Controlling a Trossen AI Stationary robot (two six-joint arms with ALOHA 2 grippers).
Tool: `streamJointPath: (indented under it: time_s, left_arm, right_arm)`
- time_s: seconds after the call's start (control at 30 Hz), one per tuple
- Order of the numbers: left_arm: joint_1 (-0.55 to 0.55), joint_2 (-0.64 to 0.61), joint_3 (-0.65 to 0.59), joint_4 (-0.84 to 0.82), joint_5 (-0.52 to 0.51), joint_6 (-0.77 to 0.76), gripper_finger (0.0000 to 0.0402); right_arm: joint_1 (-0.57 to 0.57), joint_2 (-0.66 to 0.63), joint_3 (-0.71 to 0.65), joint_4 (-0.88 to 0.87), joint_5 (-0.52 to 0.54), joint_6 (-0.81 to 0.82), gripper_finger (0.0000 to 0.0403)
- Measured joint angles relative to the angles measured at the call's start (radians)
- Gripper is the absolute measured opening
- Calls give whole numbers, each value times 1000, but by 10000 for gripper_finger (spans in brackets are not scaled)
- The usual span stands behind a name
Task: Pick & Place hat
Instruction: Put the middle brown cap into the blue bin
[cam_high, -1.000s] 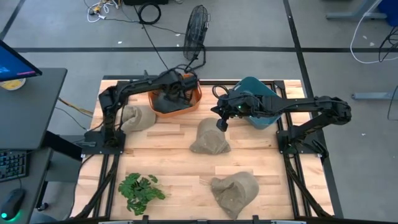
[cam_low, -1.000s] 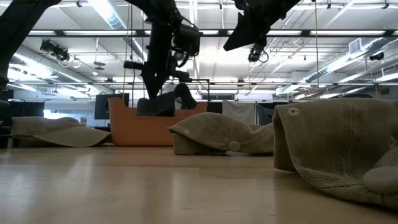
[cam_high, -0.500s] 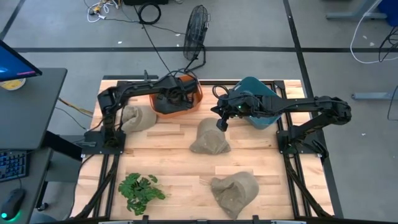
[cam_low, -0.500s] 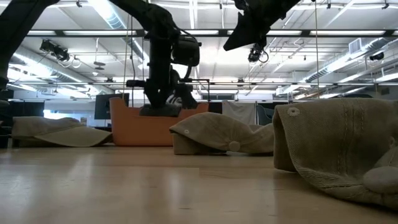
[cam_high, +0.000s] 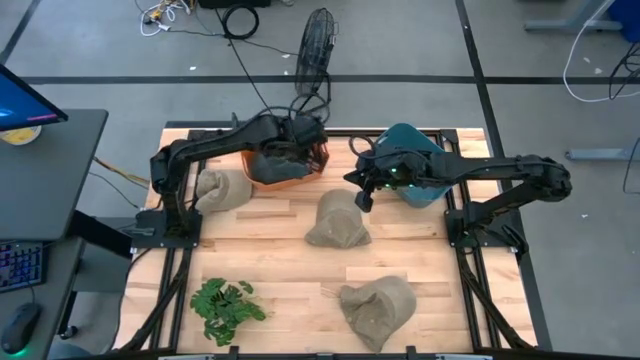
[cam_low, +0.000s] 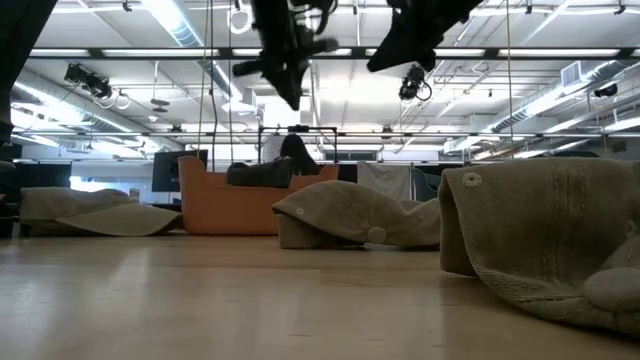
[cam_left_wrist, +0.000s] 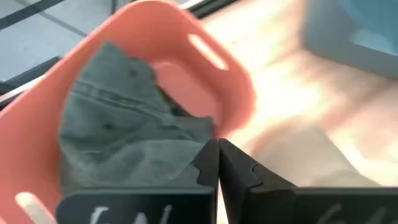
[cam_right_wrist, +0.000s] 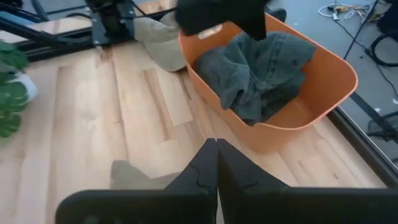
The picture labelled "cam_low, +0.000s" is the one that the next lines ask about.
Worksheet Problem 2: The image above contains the black frame strut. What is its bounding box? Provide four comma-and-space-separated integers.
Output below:
0, 0, 60, 146

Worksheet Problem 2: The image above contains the green baseball cap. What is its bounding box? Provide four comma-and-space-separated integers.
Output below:
225, 156, 296, 189

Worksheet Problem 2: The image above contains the black horizontal frame beam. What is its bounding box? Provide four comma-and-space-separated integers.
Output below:
28, 46, 640, 62

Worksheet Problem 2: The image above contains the person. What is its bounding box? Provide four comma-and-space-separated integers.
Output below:
278, 133, 320, 177

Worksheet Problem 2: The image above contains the orange hanging cable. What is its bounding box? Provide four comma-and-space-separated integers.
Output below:
504, 0, 516, 161

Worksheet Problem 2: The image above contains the white air vent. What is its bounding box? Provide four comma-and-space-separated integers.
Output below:
560, 60, 584, 87

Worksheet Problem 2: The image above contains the dark computer monitor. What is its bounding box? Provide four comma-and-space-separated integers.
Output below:
151, 149, 209, 193

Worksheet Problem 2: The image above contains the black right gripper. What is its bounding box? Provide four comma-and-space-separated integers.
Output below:
366, 0, 485, 73

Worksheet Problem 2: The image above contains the blue plastic bin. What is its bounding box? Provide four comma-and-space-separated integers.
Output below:
411, 167, 443, 203

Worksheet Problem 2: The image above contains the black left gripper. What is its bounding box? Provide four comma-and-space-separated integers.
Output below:
231, 0, 341, 112

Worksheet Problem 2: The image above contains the orange plastic bin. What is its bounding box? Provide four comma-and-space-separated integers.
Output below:
177, 155, 341, 237

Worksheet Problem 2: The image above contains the thin black frame rail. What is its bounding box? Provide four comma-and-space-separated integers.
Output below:
9, 130, 640, 140

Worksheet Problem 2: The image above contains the white cloth sheet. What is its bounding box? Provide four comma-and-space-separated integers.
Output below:
356, 160, 413, 202

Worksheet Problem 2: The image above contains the black overhead camera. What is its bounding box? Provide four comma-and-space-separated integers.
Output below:
398, 63, 433, 102

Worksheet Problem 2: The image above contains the dark chair back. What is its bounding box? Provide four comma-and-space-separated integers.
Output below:
548, 150, 606, 160

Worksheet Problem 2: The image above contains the black ceiling camera with cables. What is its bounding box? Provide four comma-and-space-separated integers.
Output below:
62, 62, 132, 111

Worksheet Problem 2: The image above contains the beige baseball cap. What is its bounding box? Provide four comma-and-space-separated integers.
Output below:
18, 186, 184, 238
271, 179, 442, 251
438, 157, 640, 337

